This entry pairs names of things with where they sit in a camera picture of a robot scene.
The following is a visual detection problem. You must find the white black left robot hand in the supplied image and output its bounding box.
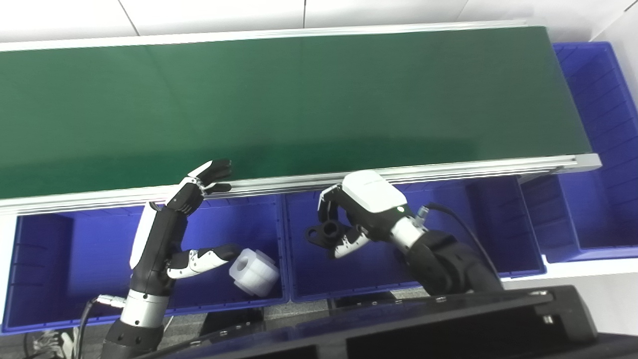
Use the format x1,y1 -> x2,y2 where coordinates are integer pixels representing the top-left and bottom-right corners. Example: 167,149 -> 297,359
130,160 -> 241,297

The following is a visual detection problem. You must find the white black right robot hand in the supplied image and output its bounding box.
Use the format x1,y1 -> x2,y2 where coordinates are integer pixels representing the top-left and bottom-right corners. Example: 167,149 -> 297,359
318,170 -> 414,260

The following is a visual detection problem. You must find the black flange part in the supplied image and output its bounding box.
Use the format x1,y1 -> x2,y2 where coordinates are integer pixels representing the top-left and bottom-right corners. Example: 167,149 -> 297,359
305,221 -> 352,248

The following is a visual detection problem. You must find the blue plastic bin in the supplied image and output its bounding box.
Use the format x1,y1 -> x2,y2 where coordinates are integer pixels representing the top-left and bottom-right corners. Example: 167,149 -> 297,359
518,42 -> 638,263
283,175 -> 547,303
0,194 -> 290,335

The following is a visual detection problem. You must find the green conveyor belt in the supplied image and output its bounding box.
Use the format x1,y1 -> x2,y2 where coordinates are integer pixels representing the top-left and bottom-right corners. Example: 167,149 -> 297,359
0,20 -> 602,215
0,26 -> 593,199

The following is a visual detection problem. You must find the white cylindrical plastic part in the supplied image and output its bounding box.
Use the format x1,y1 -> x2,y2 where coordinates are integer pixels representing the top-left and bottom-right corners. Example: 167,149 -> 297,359
229,248 -> 280,297

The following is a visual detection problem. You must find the black robot torso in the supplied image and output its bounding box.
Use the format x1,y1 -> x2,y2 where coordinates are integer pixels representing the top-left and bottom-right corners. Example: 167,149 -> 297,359
135,285 -> 638,359

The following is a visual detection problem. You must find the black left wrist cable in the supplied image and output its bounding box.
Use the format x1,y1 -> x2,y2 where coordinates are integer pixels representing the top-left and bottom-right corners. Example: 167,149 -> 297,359
75,294 -> 125,359

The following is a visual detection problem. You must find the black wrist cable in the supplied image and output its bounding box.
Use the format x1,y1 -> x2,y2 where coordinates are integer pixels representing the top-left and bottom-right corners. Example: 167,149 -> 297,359
418,202 -> 499,280
75,294 -> 125,359

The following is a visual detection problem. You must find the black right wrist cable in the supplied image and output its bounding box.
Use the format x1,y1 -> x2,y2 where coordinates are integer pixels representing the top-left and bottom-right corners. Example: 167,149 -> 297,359
418,202 -> 499,280

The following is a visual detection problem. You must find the grey floor cable bundle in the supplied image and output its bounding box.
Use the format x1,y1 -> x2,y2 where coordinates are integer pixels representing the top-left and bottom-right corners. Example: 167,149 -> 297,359
22,328 -> 75,359

